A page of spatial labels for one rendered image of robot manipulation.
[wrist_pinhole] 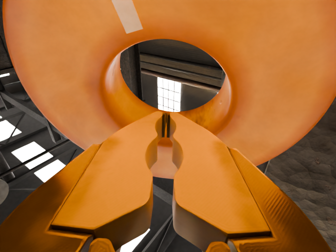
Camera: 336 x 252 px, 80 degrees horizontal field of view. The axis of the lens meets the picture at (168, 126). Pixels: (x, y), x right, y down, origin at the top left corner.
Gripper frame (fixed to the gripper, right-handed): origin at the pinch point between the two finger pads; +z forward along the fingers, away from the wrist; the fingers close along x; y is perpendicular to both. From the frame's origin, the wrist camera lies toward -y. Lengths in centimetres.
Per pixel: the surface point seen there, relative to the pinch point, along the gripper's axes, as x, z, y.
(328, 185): 24.0, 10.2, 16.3
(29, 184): -587, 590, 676
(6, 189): -175, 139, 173
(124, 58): -86, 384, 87
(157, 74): -43, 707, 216
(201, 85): 102, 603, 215
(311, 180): 22.3, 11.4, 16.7
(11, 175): -545, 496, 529
